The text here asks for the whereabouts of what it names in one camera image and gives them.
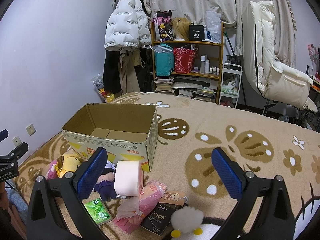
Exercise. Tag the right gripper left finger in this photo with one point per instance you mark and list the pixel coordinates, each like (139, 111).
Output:
(45, 219)

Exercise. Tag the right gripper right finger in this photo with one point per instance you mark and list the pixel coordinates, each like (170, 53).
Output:
(274, 220)

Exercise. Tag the green tissue pack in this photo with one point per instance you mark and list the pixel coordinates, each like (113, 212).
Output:
(98, 211)

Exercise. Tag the yellow dog plush toy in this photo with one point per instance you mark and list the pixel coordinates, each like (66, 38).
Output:
(67, 162)

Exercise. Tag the white-haired anime plush doll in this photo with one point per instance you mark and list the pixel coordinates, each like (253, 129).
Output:
(105, 183)

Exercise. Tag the pink towel roll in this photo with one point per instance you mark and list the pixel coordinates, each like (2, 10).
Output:
(132, 212)

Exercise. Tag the white fluffy duck plush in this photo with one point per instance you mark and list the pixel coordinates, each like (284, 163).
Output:
(187, 223)

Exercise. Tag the pink toilet paper roll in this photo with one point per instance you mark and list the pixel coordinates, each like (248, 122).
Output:
(128, 180)

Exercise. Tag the black Face tissue pack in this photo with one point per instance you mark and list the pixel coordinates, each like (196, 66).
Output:
(159, 218)

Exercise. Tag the pink white plush toy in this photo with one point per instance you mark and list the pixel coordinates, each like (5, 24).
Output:
(53, 169)

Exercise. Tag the person's left hand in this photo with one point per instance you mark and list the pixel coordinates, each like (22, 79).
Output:
(4, 202)

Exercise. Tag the bear paper tag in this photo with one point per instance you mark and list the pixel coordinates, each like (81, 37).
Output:
(174, 198)

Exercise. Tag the open cardboard box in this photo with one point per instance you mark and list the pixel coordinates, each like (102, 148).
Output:
(128, 132)

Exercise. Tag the bag of snacks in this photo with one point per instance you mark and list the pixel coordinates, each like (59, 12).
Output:
(98, 83)

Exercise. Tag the cream puffer coat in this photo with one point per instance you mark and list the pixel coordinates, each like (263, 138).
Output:
(269, 77)

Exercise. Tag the black hanging coat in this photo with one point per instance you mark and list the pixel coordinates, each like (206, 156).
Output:
(111, 73)

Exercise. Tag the white metal trolley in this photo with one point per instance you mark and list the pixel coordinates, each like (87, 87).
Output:
(230, 84)

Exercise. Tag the pile of magazines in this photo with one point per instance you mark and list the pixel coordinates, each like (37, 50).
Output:
(199, 88)

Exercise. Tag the beige trench coat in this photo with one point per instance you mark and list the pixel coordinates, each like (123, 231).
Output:
(127, 73)

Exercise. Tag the pink desk fan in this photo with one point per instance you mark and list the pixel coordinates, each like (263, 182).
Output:
(313, 52)

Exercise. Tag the stack of books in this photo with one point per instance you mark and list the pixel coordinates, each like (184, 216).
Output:
(164, 84)

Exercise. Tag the wooden shelf unit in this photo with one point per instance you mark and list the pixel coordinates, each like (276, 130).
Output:
(193, 45)

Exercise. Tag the red patterned bag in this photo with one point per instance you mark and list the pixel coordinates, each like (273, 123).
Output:
(184, 60)

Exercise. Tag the white puffer jacket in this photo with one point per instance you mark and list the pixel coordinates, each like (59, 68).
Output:
(127, 27)

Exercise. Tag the teal bag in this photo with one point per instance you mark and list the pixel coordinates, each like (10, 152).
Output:
(164, 60)

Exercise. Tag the black box number 40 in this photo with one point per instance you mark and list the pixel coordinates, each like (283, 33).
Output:
(196, 32)

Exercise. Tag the clear plastic bag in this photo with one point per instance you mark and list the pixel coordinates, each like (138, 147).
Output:
(213, 24)

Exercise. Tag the pink black anime merchandise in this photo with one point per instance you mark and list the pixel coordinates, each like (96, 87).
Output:
(162, 24)

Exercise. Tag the blonde wig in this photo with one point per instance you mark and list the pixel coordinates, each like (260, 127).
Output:
(180, 28)

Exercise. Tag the beige curtain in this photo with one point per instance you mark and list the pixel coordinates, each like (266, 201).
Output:
(231, 12)

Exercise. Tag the lower wall socket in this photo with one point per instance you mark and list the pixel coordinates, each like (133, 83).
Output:
(16, 140)

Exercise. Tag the wall socket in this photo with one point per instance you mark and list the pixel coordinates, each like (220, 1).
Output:
(16, 140)
(30, 129)

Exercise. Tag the upper wall socket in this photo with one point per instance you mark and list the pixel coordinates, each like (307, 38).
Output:
(30, 129)

